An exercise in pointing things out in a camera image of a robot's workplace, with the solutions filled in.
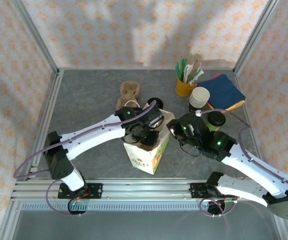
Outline grey metal lower shelf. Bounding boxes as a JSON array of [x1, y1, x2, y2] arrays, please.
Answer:
[[11, 209, 282, 240]]

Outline yellow paper napkin stack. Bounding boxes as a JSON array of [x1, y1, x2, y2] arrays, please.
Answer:
[[208, 99, 246, 113]]

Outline black plastic cup lid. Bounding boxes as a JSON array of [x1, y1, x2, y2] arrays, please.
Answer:
[[207, 111, 227, 127]]

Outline green wrapped straw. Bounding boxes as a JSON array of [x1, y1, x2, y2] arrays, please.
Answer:
[[175, 61, 183, 82], [182, 57, 188, 81]]

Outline stack of white paper cups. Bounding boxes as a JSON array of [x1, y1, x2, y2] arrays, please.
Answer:
[[188, 86, 211, 113]]

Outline grey slotted cable duct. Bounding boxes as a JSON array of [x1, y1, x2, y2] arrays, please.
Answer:
[[20, 201, 211, 211]]

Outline aluminium frame post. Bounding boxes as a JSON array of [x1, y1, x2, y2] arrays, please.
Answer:
[[233, 0, 284, 76], [10, 0, 61, 76]]

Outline white floral paper bag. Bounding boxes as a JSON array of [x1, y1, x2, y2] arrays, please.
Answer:
[[123, 99, 176, 176]]

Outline white wrapped straw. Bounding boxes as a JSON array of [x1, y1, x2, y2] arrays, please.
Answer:
[[185, 64, 194, 83], [190, 69, 205, 85]]

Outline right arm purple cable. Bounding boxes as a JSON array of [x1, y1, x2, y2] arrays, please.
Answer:
[[195, 108, 288, 219]]

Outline yellow straw holder cup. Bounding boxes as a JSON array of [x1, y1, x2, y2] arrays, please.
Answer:
[[175, 77, 195, 97]]

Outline stack of coloured napkins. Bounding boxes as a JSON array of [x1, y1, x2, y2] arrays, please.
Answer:
[[198, 73, 247, 112]]

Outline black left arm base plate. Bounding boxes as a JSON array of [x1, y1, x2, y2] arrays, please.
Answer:
[[58, 183, 103, 200]]

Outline aluminium frame rail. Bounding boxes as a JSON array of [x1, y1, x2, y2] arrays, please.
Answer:
[[233, 69, 270, 179], [25, 69, 65, 181]]

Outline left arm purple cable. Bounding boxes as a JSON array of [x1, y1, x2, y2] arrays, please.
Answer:
[[12, 99, 158, 219]]

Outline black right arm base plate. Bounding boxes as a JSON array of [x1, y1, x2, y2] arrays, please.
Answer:
[[190, 182, 236, 200]]

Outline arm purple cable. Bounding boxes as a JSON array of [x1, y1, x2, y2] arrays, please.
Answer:
[[195, 108, 288, 219], [12, 99, 158, 219]]

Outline wide aluminium mounting rail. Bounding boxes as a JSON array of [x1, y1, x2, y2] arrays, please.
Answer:
[[10, 178, 284, 202]]

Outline brown pulp cup carrier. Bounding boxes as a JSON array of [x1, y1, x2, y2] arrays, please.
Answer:
[[116, 81, 141, 111]]

